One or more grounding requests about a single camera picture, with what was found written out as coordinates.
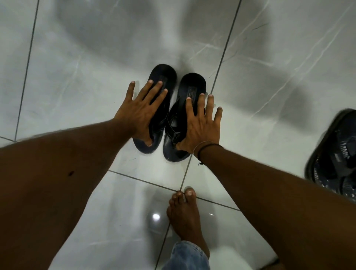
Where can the person's left hand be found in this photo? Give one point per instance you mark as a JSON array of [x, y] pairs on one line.
[[136, 115]]

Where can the person's right hand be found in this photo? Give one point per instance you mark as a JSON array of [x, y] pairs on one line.
[[201, 132]]

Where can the person's left middle finger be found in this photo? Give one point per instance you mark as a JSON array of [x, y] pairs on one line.
[[153, 93]]

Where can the person's left thumb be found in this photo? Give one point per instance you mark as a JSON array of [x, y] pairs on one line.
[[144, 139]]

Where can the person's right thumb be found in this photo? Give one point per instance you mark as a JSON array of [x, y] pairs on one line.
[[183, 143]]

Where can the person's right middle finger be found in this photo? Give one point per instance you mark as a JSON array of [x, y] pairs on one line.
[[201, 105]]

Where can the person's right little finger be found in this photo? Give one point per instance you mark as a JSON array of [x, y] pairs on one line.
[[217, 116]]

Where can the person's left little finger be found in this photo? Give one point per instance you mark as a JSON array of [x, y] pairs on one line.
[[129, 91]]

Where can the person's right forearm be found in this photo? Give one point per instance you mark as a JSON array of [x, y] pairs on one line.
[[278, 205]]

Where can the person's left forearm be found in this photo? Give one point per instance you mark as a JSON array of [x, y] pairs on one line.
[[50, 180]]

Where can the black flip-flop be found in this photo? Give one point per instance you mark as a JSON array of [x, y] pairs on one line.
[[192, 83], [164, 75]]

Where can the person's bare foot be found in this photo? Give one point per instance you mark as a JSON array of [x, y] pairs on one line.
[[185, 217]]

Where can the blue jeans leg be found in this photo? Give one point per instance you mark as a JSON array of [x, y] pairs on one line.
[[185, 257]]

